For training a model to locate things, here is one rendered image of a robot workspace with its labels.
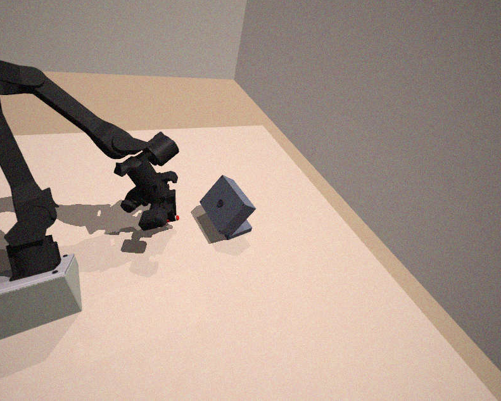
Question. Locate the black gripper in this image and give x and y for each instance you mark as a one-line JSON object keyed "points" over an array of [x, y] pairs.
{"points": [[162, 200]]}

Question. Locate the dark grey panel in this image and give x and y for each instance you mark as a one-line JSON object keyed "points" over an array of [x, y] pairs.
{"points": [[228, 208]]}

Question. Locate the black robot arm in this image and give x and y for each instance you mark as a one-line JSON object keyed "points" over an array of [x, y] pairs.
{"points": [[30, 251]]}

